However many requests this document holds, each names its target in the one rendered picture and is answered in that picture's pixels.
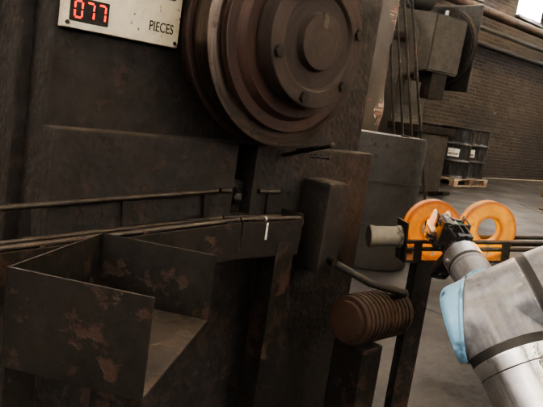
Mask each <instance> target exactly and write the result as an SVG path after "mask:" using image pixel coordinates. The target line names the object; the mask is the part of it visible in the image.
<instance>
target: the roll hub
mask: <svg viewBox="0 0 543 407"><path fill-rule="evenodd" d="M357 30H362V31H363V28H362V22H361V17H360V12H359V8H358V6H357V4H356V0H267V1H266V3H265V5H264V7H263V10H262V13H261V15H260V19H259V25H258V31H257V56H258V61H259V68H260V70H261V73H262V75H263V78H264V80H265V82H266V83H267V86H268V87H269V89H270V90H271V92H272V93H273V94H274V95H275V96H276V97H277V98H278V99H280V100H281V101H283V102H284V103H287V104H289V105H292V106H295V107H305V108H311V109H317V108H322V107H326V106H328V105H330V104H332V103H333V102H335V101H336V100H337V99H339V98H340V97H341V96H342V95H343V93H344V92H339V84H340V82H346V83H347V88H348V87H349V86H350V84H351V82H352V80H353V78H354V77H355V75H356V71H357V69H358V66H359V63H360V57H361V52H362V45H363V39H362V40H356V37H355V33H356V31H357ZM276 45H283V46H284V50H285V53H284V55H283V56H282V57H277V56H276V55H275V51H274V49H275V48H276ZM301 92H306V93H309V100H308V102H307V103H301V101H300V98H299V96H300V95H301Z"/></svg>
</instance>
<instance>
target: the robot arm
mask: <svg viewBox="0 0 543 407"><path fill-rule="evenodd" d="M465 221H466V222H467V224H464V222H465ZM470 229H471V224H470V223H469V222H468V221H467V219H466V218H465V216H463V217H462V219H456V220H455V218H454V217H451V213H450V211H447V212H446V213H445V214H440V213H439V212H438V214H437V211H436V209H435V210H434V211H433V213H432V214H431V217H430V219H428V220H427V224H426V228H425V231H424V236H425V238H426V239H427V240H428V242H431V245H432V246H433V247H434V248H436V249H438V250H441V252H442V254H441V255H440V257H439V258H438V259H437V260H436V261H435V262H434V263H433V265H432V266H431V267H430V268H429V271H430V277H432V278H436V279H447V278H448V277H449V276H451V277H452V280H453V282H454V283H452V284H450V285H448V286H446V287H445V288H444V289H443V290H442V291H441V293H440V307H441V311H442V314H443V318H444V323H445V326H446V329H447V331H448V336H449V339H450V342H451V343H452V347H453V349H454V352H455V354H456V357H457V359H458V361H459V362H460V363H465V364H468V363H471V365H472V367H473V370H474V372H475V373H476V374H477V375H478V377H479V379H480V380H481V383H482V386H483V387H484V390H485V392H486V394H487V397H488V399H489V401H490V404H491V406H492V407H543V246H540V247H537V248H535V249H533V250H529V251H527V252H524V253H522V254H521V255H519V256H516V257H514V258H510V259H508V260H506V261H504V262H501V263H499V264H496V265H494V266H491V264H490V263H489V262H488V261H487V259H486V257H485V256H484V254H483V253H482V251H481V250H480V249H479V248H478V246H477V245H476V244H475V243H474V242H472V241H473V239H474V237H473V235H472V234H471V233H470Z"/></svg>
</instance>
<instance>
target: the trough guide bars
mask: <svg viewBox="0 0 543 407"><path fill-rule="evenodd" d="M478 236H479V237H480V238H481V239H488V238H490V237H492V235H478ZM518 240H543V236H529V235H515V238H514V240H473V241H472V242H474V243H475V244H476V245H502V247H478V248H479V249H480V250H481V251H482V252H501V258H500V260H501V262H504V261H506V260H508V259H509V255H510V252H527V251H529V250H533V249H535V248H527V247H511V246H543V241H518ZM407 244H414V246H407V252H406V253H407V254H412V251H414V252H413V263H421V259H422V251H441V250H438V249H436V248H434V247H423V244H431V242H428V240H427V239H408V241H407Z"/></svg>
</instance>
